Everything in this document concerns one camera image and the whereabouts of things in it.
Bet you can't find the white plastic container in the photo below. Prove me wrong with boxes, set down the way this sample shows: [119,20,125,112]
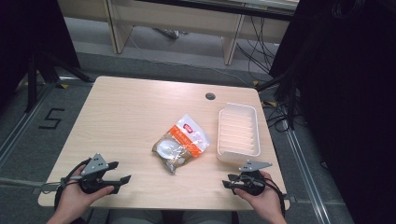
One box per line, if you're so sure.
[216,102,262,166]

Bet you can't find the person's leg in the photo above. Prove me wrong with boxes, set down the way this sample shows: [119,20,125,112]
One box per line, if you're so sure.
[106,209,163,224]
[182,210,234,224]

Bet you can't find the metal floor rail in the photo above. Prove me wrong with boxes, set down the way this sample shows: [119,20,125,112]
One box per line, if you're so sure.
[0,83,55,169]
[284,122,332,224]

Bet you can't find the person's right hand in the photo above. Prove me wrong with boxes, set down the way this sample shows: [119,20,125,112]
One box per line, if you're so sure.
[233,170,285,220]

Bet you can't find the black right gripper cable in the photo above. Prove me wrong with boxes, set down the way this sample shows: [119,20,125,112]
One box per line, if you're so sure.
[264,176,288,218]

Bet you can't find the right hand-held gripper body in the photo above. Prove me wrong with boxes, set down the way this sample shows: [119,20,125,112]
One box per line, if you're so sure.
[234,160,273,197]

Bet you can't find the person's right leg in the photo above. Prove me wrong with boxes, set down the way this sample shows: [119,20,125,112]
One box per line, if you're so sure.
[182,210,234,224]

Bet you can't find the person's left leg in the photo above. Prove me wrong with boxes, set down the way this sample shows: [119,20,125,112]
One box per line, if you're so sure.
[106,209,163,224]

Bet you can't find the black floor cables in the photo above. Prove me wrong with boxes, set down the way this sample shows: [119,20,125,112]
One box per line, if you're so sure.
[235,14,279,82]

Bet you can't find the black curtain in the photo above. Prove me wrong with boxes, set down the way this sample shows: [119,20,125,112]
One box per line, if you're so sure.
[268,0,396,224]
[0,0,82,108]

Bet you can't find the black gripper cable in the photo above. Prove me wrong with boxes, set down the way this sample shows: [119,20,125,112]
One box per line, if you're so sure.
[53,158,92,213]
[264,176,288,218]

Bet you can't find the beige wooden desk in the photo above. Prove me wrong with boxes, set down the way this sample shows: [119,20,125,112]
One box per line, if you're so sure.
[57,0,302,66]

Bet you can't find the person's left hand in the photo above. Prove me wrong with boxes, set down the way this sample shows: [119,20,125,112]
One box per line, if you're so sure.
[53,164,115,219]

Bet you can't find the clear orange snack packet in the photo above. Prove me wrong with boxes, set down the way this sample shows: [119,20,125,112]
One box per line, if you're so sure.
[151,113,213,175]

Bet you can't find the black metal stand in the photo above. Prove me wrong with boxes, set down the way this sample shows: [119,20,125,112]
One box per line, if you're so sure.
[23,50,95,114]
[256,70,297,131]

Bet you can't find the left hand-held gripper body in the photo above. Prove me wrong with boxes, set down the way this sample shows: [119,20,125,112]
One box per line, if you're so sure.
[78,152,117,195]

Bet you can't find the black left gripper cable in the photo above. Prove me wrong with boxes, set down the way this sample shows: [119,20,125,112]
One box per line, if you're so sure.
[53,158,92,213]

